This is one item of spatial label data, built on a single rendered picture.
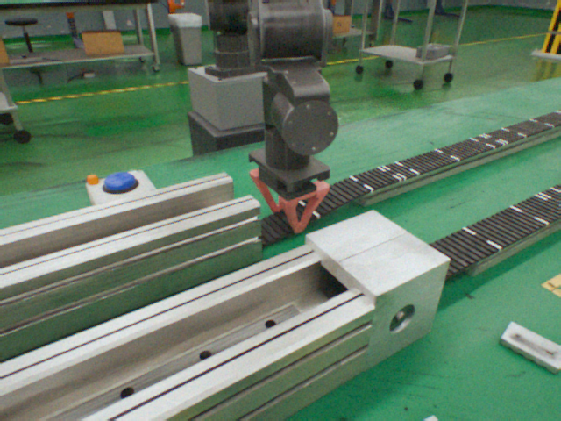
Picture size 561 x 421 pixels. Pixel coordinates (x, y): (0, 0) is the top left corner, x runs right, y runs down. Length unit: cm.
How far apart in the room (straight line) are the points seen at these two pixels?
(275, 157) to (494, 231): 29
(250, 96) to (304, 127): 55
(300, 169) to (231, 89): 46
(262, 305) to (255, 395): 9
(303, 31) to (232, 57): 52
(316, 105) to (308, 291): 18
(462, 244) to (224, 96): 59
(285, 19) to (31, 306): 36
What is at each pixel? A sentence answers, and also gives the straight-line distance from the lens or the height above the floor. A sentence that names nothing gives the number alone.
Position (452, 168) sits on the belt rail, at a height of 79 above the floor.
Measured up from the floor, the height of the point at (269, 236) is 79.
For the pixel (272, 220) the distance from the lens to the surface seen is 56.
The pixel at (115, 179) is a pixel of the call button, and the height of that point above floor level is 85.
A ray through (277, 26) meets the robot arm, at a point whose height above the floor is 105.
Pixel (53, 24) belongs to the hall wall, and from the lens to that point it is 795.
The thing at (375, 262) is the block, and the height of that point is 87.
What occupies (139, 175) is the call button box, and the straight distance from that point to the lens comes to 61.
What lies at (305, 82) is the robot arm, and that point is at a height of 101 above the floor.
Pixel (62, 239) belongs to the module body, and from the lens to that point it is 49.
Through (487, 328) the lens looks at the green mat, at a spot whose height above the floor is 78.
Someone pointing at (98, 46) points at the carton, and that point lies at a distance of 524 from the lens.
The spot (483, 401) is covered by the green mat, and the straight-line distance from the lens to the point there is 42.
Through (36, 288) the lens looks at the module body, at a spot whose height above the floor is 84.
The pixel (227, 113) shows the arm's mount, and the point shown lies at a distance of 92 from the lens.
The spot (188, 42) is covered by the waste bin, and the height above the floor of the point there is 27.
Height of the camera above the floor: 110
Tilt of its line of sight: 32 degrees down
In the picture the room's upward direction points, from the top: straight up
